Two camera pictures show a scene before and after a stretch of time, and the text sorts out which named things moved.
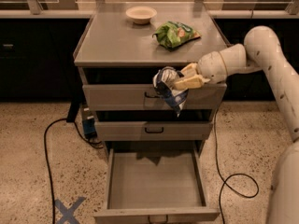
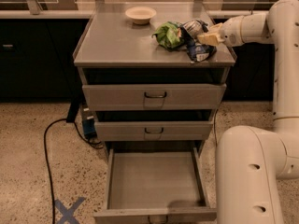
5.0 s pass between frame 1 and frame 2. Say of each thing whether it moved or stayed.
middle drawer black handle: stayed
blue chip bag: moved
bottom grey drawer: stayed
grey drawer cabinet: stayed
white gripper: moved
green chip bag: stayed
